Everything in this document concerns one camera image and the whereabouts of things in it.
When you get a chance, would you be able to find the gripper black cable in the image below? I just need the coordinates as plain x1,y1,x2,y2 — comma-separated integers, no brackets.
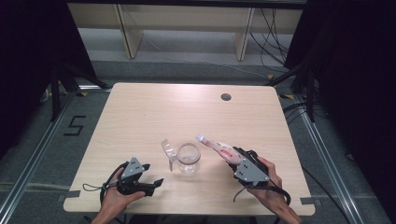
98,161,130,206
233,183,292,207

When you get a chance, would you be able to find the person's right hand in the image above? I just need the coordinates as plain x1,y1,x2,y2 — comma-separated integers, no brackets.
247,156,293,217

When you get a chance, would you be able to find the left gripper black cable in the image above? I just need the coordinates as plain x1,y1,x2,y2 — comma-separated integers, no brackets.
98,161,130,206

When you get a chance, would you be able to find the clear glass measuring cup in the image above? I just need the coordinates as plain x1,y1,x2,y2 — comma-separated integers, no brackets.
161,138,202,175

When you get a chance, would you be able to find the black floor cables bundle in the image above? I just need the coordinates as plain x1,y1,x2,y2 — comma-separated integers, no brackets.
281,102,329,125

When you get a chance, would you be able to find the light wooden shelf unit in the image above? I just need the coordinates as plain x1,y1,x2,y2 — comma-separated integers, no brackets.
67,3,304,62

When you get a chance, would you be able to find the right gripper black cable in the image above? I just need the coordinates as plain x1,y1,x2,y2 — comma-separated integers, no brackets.
233,183,292,207

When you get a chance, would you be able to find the aluminium floor rail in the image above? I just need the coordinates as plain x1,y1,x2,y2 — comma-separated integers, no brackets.
0,91,77,224
293,94,364,224

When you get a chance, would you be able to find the thin black lanyard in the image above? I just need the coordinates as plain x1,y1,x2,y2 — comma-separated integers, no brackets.
82,183,107,192

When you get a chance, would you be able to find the black curtain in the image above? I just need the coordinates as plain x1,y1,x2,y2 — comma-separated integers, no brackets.
0,0,98,158
283,0,396,217

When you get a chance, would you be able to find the hanging black cables bundle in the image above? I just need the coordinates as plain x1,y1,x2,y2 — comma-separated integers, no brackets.
248,7,290,75

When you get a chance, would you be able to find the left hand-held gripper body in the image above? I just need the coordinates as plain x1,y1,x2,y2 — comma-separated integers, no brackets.
116,157,151,198

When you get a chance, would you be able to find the thin black floor cable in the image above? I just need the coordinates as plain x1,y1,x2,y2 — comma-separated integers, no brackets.
301,166,352,224

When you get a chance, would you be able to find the person's left hand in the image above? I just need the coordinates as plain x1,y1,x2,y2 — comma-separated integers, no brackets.
98,169,147,218

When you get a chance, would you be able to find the black metal stand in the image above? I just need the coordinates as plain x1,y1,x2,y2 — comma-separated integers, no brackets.
49,62,111,123
265,62,316,123

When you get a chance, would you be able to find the grey tape strip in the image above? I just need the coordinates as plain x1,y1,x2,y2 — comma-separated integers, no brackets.
57,189,81,203
300,197,321,206

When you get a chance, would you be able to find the white red-printed plastic pouch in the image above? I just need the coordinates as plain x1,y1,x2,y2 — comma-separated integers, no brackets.
195,133,246,166

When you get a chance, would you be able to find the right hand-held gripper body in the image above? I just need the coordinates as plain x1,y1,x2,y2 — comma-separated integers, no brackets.
233,149,271,189

